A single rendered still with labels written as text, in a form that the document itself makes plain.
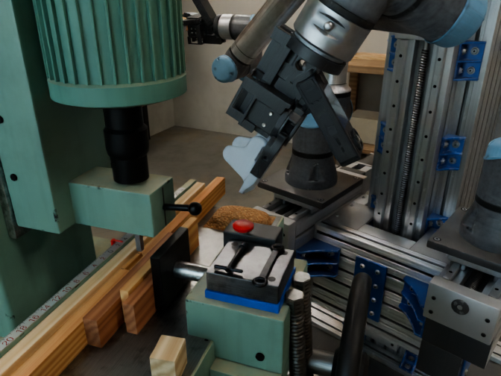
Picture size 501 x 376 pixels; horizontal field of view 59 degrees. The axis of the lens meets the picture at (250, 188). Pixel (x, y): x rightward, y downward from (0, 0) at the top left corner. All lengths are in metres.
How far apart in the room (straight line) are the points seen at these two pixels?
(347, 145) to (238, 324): 0.26
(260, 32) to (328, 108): 0.74
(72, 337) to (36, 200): 0.20
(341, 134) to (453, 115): 0.72
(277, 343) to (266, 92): 0.31
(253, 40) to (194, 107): 3.36
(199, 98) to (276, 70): 4.00
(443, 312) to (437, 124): 0.43
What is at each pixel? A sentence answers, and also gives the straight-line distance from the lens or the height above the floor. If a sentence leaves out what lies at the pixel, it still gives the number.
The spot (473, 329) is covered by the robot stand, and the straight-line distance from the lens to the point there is 1.02.
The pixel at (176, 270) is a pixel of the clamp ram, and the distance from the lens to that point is 0.66.
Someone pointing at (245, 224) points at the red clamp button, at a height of 1.02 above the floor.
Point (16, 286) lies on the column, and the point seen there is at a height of 0.90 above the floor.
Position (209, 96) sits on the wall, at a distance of 4.44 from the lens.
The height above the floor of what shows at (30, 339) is 0.95.
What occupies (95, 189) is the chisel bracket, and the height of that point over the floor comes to 1.07.
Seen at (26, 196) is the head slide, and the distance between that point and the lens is 0.71.
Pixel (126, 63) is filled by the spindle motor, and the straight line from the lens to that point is 0.54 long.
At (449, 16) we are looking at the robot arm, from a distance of 0.54.
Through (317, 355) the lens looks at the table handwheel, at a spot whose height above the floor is 0.83.
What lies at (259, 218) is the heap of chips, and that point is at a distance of 0.86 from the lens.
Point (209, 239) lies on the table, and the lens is 0.83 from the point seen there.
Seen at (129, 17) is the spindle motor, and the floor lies 1.30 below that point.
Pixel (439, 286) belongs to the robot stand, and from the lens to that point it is 1.00.
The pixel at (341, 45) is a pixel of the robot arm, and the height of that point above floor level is 1.27.
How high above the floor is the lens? 1.33
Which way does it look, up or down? 25 degrees down
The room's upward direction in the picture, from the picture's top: straight up
